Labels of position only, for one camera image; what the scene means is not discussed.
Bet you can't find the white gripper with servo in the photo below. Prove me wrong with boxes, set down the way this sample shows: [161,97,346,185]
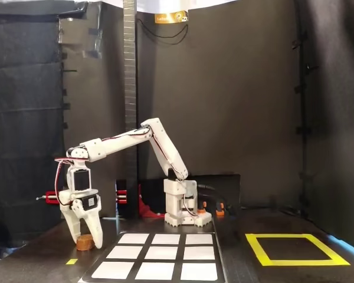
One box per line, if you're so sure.
[58,190,104,250]

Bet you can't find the brown cylindrical puck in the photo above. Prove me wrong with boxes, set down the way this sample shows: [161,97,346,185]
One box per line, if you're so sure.
[76,234,94,252]

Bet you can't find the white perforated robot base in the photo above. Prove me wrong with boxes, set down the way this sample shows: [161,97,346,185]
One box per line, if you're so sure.
[164,178,212,228]

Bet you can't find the white grid sheet black lines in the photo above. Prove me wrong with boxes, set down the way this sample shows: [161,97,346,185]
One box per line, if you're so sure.
[78,231,227,283]

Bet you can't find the red bar clamp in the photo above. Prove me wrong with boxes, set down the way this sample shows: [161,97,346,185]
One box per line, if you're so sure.
[36,190,127,205]

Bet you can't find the yellow tape square outline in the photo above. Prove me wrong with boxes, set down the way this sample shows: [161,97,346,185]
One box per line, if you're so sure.
[244,233,351,267]

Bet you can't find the yellow logo label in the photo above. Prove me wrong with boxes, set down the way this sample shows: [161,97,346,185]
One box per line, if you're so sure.
[154,11,190,24]

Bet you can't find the red black servo cable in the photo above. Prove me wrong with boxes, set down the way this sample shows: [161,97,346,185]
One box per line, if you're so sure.
[54,157,77,206]

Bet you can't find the red plastic bracket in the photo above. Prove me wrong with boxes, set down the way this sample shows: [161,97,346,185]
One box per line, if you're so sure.
[138,184,166,219]

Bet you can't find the black box with cable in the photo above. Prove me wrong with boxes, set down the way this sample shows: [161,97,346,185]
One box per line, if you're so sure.
[191,173,242,215]

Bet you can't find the grey vertical post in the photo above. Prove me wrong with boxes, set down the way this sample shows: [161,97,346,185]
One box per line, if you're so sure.
[123,0,139,221]

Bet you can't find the black hanging cable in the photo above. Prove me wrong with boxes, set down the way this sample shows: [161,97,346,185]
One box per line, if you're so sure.
[136,18,189,45]

